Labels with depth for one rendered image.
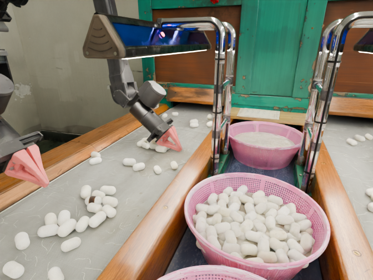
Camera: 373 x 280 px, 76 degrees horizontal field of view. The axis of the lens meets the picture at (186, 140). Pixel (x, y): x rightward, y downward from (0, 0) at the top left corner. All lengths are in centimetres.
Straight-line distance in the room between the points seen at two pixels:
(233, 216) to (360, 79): 86
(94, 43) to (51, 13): 235
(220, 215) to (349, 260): 22
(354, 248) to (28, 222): 58
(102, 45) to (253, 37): 80
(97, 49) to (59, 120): 258
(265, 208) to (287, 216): 5
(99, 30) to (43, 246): 38
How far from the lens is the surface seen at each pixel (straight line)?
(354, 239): 51
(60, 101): 293
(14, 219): 61
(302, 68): 115
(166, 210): 48
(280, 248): 47
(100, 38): 46
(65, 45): 273
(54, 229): 52
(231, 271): 39
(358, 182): 75
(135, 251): 42
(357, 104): 117
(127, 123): 99
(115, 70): 78
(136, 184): 61
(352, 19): 60
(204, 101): 115
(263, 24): 116
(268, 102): 117
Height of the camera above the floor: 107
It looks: 22 degrees down
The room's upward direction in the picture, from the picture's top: straight up
